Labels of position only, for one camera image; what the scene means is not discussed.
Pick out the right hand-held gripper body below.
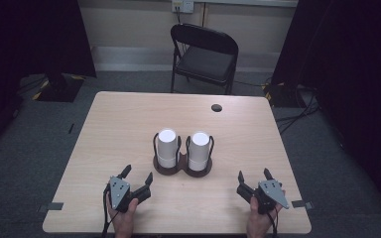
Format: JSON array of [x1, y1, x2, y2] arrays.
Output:
[[236, 178, 291, 215]]

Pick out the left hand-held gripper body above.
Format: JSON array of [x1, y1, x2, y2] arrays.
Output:
[[107, 176, 153, 213]]

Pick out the black wire cup holder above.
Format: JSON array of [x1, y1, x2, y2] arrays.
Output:
[[152, 132, 215, 179]]

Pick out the person's left hand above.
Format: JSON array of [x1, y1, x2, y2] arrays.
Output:
[[106, 194, 140, 238]]

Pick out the person's right hand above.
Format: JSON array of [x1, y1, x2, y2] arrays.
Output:
[[246, 189, 288, 238]]

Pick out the grey tape strip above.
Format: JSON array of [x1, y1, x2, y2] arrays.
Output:
[[291, 199, 315, 211], [37, 201, 64, 213]]

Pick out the black stand base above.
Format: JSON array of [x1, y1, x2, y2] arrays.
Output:
[[263, 81, 308, 109], [32, 72, 86, 103]]

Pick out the black folding chair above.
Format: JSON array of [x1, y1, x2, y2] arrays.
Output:
[[170, 23, 240, 96]]

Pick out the black curtain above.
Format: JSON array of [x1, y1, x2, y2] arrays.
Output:
[[0, 0, 98, 157], [270, 0, 381, 223]]

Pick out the left hand-held gripper cable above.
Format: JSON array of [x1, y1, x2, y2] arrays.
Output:
[[100, 182, 120, 238]]

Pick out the hand-held gripper cable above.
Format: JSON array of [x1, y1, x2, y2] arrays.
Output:
[[100, 182, 120, 238], [265, 208, 280, 238]]

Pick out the right hand-held gripper cable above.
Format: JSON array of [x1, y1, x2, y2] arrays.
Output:
[[265, 208, 280, 238]]

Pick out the black floor cables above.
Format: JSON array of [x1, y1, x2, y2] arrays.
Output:
[[275, 83, 322, 135]]

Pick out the white wall outlet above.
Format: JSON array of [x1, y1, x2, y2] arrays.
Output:
[[171, 0, 195, 15]]

